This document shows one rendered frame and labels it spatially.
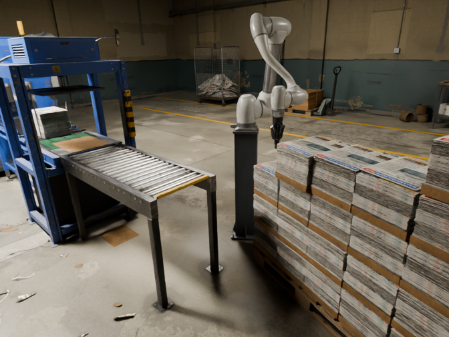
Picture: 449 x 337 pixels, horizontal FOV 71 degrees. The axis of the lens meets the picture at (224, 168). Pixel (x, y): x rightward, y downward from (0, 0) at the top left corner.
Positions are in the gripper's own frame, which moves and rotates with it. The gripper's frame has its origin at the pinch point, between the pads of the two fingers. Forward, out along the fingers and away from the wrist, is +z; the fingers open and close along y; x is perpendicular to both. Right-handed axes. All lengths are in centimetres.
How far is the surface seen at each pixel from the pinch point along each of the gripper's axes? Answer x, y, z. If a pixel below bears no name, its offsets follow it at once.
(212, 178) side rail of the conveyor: 5, -51, 18
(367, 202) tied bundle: -93, -19, 3
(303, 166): -51, -21, -2
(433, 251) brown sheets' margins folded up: -124, -19, 10
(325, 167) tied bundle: -65, -18, -6
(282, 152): -32.9, -21.2, -6.4
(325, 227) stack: -69, -18, 29
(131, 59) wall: 993, 135, -40
